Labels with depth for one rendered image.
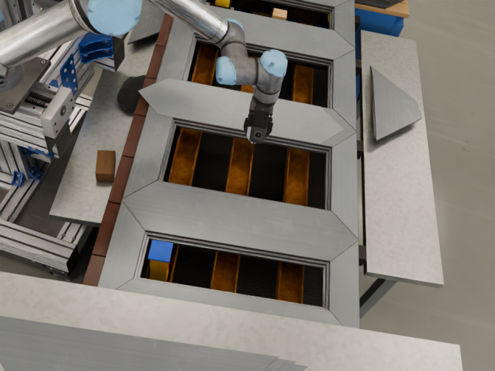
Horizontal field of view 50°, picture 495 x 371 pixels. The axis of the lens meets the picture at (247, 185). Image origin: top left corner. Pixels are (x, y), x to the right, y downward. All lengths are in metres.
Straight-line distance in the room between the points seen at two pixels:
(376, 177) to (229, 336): 0.95
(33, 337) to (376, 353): 0.77
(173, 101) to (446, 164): 1.84
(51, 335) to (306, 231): 0.81
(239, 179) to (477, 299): 1.45
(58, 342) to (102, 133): 0.97
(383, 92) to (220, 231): 0.97
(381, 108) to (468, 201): 1.15
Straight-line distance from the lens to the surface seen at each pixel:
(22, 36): 1.39
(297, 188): 1.93
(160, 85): 1.93
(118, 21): 1.28
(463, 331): 2.74
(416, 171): 2.06
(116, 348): 1.22
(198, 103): 1.88
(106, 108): 2.08
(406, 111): 2.19
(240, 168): 1.93
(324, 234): 1.66
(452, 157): 3.29
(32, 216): 2.39
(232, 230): 1.60
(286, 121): 1.89
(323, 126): 1.92
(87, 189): 1.86
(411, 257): 1.85
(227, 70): 1.46
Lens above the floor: 2.24
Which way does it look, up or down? 55 degrees down
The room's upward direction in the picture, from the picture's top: 16 degrees clockwise
